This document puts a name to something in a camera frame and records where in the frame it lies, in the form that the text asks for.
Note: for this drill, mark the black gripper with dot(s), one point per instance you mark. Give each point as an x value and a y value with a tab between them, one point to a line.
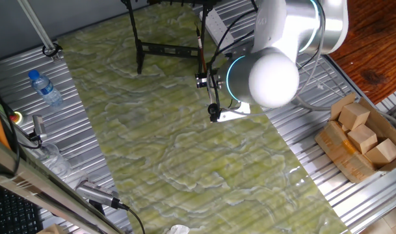
215	80

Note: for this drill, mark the brown calligraphy brush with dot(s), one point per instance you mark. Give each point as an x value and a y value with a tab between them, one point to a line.
200	44

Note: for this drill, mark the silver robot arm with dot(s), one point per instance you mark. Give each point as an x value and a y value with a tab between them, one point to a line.
272	78

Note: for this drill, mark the black pen rack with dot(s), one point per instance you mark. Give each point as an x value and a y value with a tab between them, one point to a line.
139	55

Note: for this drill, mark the white power strip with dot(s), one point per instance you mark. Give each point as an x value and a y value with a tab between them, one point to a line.
217	27

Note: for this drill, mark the green marble pattern mat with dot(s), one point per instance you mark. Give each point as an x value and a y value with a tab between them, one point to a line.
217	182

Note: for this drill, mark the crumpled white paper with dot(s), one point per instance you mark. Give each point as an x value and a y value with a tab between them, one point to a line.
178	229

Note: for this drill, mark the clear water bottle blue label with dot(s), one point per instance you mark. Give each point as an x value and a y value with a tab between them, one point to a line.
46	91

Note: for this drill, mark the light wooden block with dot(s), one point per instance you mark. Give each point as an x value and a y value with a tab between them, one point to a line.
363	138
383	152
353	115

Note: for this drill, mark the large brown cardboard box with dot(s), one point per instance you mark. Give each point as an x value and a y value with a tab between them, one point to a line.
340	152

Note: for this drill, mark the aluminium pole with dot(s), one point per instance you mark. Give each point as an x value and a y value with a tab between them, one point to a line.
38	29

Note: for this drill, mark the yellow red emergency button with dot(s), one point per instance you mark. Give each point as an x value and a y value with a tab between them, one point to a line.
16	117

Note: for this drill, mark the small cardboard box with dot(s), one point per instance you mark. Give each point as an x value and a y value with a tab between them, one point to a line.
53	230

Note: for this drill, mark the black keyboard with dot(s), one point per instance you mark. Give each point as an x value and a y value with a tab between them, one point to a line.
19	217

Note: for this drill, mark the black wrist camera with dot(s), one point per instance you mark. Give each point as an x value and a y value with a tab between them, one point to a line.
213	110

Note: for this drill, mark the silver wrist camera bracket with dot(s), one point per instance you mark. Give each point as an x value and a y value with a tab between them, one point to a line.
236	112

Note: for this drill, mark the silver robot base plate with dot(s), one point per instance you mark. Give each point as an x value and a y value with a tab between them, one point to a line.
238	50

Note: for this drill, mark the aluminium frame bar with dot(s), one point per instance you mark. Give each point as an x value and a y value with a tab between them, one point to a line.
22	175

